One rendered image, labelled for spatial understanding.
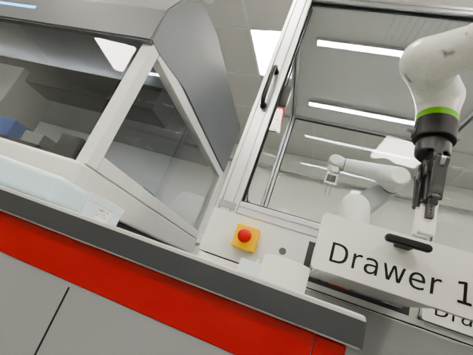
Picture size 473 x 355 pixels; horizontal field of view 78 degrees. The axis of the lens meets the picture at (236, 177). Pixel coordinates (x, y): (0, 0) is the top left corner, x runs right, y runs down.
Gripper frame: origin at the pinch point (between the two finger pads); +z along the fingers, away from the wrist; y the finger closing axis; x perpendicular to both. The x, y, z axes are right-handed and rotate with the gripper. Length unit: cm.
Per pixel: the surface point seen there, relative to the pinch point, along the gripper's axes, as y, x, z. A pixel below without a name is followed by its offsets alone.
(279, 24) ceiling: -110, -86, -182
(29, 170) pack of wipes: 33, -65, 21
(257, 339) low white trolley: 36, -26, 30
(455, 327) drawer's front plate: -21.6, 17.6, 17.2
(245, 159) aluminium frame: -23, -49, -14
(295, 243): -23.1, -25.4, 8.6
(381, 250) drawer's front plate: 10.6, -10.2, 11.6
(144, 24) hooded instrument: 3, -92, -42
